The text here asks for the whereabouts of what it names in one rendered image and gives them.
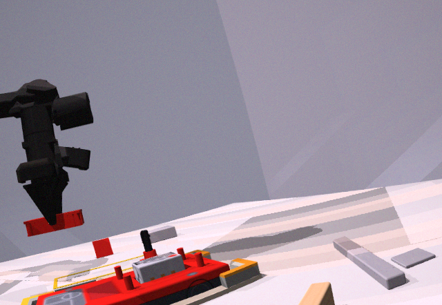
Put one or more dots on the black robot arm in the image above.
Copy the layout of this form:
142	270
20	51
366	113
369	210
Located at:
38	105

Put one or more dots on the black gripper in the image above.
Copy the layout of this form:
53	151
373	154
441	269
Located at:
47	181

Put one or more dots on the tan rectangular block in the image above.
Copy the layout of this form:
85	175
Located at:
318	294

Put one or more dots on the white rectangular bar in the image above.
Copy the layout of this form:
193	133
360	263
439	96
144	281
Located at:
383	272

